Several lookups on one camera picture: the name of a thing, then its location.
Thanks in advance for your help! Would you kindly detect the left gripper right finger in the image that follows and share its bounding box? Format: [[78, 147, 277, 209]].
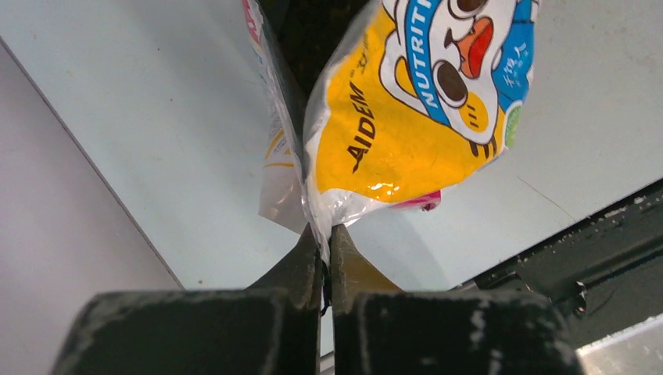
[[329, 225, 584, 374]]

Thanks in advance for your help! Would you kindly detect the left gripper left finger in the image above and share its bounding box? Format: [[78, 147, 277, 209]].
[[52, 228, 322, 374]]

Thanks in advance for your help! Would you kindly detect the pet food bag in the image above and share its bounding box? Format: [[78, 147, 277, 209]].
[[242, 1, 541, 258]]

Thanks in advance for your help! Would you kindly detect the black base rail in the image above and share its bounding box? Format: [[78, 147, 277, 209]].
[[458, 180, 662, 347]]

